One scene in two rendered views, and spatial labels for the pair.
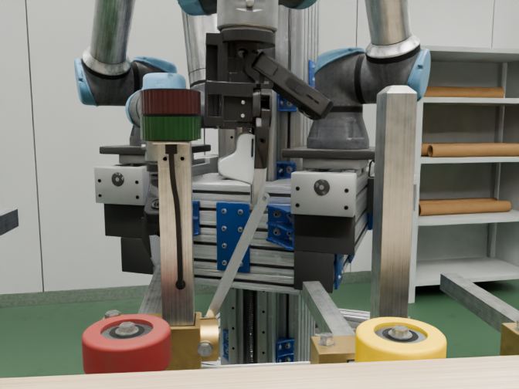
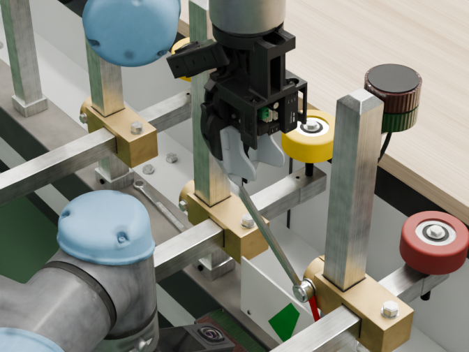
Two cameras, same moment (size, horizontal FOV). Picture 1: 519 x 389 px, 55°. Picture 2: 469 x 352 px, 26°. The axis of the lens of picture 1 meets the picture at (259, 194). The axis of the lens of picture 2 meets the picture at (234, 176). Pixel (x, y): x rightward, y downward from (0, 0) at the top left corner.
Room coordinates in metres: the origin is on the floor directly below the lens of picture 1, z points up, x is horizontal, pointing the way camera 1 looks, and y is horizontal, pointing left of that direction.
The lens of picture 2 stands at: (1.14, 0.73, 1.71)
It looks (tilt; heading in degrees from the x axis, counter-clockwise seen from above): 39 degrees down; 236
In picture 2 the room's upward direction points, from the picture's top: straight up
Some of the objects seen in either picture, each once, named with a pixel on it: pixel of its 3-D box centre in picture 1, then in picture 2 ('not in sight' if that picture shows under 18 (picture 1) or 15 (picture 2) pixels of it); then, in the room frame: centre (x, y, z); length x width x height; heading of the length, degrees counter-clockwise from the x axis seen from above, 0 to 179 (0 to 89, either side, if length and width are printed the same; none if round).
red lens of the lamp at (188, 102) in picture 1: (170, 103); (392, 87); (0.51, 0.09, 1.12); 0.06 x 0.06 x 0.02
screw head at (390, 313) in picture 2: (113, 317); (390, 309); (0.55, 0.17, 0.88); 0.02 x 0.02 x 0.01
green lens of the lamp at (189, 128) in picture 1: (171, 127); (389, 107); (0.51, 0.09, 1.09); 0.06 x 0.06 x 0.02
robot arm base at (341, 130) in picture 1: (337, 127); not in sight; (1.23, -0.19, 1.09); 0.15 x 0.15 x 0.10
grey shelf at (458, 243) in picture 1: (459, 174); not in sight; (3.30, -1.32, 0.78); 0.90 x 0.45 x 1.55; 102
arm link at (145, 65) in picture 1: (153, 83); not in sight; (1.38, 0.29, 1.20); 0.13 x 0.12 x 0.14; 118
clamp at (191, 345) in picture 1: (159, 342); (357, 301); (0.55, 0.12, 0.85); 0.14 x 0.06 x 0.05; 95
